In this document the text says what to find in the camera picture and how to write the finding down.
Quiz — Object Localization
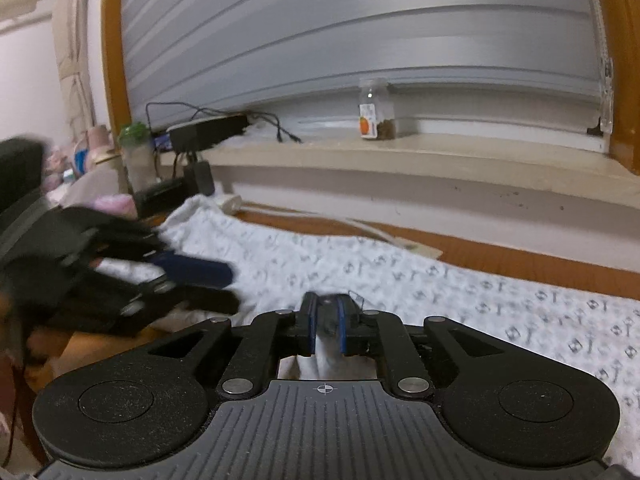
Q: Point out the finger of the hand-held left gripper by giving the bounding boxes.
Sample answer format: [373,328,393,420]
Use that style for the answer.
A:
[121,281,243,334]
[96,251,237,289]

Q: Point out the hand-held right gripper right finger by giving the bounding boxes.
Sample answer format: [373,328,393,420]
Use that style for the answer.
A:
[336,292,504,402]

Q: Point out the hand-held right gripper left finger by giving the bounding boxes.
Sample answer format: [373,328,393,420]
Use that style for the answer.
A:
[149,292,321,402]

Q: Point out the white checker-print pajama pants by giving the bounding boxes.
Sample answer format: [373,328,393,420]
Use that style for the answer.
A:
[160,194,640,471]

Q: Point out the white plug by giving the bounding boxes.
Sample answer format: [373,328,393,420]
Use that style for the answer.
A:
[214,193,244,214]

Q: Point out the black box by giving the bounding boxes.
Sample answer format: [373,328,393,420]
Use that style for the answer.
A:
[132,179,187,218]

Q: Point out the purple packet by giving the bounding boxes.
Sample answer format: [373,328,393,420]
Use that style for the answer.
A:
[94,195,137,220]

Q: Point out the green-lid bottle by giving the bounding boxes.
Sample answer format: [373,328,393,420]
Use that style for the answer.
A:
[118,122,162,195]

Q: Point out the pink kettle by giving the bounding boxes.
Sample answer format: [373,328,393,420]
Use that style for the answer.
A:
[74,125,115,173]

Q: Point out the black electronic device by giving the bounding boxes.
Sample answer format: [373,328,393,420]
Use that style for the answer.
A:
[166,113,250,153]

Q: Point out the beige window sill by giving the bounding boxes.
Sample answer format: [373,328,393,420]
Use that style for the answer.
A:
[155,130,640,201]

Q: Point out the orange-label glass jar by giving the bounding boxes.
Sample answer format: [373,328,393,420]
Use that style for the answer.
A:
[358,78,397,141]

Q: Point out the beige curtain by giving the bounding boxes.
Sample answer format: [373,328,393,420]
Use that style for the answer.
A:
[54,0,97,133]

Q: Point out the grey roller shutter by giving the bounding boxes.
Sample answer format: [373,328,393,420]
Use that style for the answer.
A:
[120,0,608,153]

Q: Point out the beige cable outlet plate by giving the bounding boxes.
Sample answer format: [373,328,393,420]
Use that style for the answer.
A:
[395,236,444,260]

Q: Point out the black power adapter with cables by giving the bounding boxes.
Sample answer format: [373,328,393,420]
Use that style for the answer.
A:
[145,101,302,145]

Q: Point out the wooden window frame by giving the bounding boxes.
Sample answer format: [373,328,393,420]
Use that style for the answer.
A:
[102,0,640,177]

